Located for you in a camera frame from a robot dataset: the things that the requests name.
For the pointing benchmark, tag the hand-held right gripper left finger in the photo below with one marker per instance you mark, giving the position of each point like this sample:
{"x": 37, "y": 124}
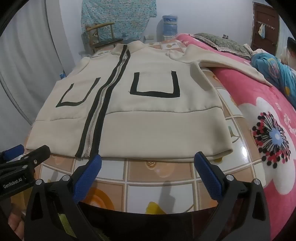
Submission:
{"x": 89, "y": 178}

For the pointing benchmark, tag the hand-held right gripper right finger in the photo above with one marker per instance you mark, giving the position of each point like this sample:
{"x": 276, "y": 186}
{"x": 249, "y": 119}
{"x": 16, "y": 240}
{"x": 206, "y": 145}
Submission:
{"x": 207, "y": 176}

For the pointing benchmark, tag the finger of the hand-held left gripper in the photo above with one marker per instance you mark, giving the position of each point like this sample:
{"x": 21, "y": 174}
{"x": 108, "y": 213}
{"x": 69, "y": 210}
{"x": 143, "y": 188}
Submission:
{"x": 12, "y": 152}
{"x": 37, "y": 155}

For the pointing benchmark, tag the cream zip jacket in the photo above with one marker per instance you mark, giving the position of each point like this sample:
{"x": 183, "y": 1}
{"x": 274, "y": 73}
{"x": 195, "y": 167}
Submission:
{"x": 150, "y": 120}

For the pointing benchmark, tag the person's left hand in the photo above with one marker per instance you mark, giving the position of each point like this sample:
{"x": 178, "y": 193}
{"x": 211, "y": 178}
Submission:
{"x": 17, "y": 220}

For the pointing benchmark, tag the checkered floral tablecloth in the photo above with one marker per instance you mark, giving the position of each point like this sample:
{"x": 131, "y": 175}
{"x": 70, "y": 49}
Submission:
{"x": 157, "y": 171}

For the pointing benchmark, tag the blue packet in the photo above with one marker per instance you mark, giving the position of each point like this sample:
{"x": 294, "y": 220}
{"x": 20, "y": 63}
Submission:
{"x": 63, "y": 75}

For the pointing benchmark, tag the pink floral blanket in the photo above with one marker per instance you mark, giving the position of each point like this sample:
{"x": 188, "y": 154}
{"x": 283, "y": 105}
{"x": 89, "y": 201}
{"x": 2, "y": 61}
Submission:
{"x": 266, "y": 111}

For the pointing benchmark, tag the white curtain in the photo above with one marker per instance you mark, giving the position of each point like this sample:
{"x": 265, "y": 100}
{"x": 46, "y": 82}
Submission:
{"x": 30, "y": 58}

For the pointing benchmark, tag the blue patterned cloth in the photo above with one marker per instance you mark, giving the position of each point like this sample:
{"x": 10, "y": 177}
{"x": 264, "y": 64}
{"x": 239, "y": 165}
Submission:
{"x": 277, "y": 67}

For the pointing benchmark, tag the wooden chair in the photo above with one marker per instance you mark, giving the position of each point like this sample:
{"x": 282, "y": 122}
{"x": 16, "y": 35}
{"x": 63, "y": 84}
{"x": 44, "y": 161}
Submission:
{"x": 105, "y": 43}

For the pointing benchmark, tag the patchwork cloth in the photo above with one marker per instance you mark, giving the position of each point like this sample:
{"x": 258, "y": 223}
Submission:
{"x": 92, "y": 34}

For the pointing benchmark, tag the grey lace-edged blanket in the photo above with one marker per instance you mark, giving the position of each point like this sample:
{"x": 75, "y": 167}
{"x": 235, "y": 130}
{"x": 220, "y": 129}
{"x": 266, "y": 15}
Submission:
{"x": 226, "y": 44}

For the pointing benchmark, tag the small hanging cloth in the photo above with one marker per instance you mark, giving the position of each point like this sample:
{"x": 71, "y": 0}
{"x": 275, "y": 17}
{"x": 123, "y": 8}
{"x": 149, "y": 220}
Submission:
{"x": 262, "y": 31}

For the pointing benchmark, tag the blue floral hanging cloth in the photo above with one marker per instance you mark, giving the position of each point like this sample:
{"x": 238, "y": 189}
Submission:
{"x": 129, "y": 16}

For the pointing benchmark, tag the brown wooden door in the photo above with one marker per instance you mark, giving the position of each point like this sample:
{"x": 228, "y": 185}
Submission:
{"x": 266, "y": 16}

